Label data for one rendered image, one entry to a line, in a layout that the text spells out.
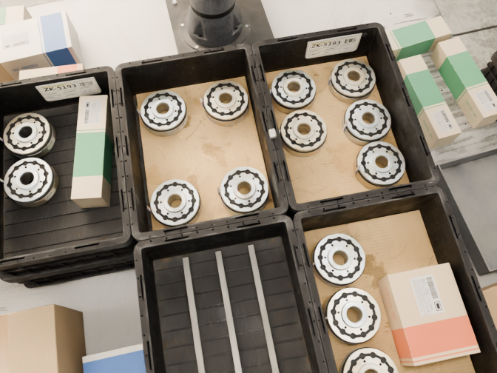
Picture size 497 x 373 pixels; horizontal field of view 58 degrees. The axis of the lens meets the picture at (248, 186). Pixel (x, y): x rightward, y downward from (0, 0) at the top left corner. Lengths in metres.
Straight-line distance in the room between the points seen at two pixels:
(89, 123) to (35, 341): 0.45
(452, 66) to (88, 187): 0.94
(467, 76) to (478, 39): 1.17
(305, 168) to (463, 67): 0.53
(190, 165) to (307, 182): 0.26
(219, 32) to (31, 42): 0.49
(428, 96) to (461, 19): 1.31
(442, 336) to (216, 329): 0.41
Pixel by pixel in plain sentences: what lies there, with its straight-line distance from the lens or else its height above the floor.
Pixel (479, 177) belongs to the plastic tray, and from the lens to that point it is 1.26.
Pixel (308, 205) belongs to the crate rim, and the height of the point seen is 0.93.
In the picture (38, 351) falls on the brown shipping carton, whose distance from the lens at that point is 0.97.
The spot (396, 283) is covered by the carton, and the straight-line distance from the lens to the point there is 0.89.
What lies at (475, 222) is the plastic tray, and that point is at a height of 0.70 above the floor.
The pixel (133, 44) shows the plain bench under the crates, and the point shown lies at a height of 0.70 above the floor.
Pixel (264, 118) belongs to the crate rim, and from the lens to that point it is 0.95.
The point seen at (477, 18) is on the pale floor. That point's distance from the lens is 2.56.
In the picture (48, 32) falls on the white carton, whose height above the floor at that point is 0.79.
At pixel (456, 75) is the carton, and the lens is 1.32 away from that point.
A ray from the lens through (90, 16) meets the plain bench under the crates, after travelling 1.47.
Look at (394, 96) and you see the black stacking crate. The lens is 1.05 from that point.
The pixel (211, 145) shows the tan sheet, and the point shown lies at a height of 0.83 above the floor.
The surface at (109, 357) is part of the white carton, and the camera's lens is 1.00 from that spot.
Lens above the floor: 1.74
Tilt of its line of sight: 69 degrees down
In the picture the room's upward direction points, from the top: 1 degrees counter-clockwise
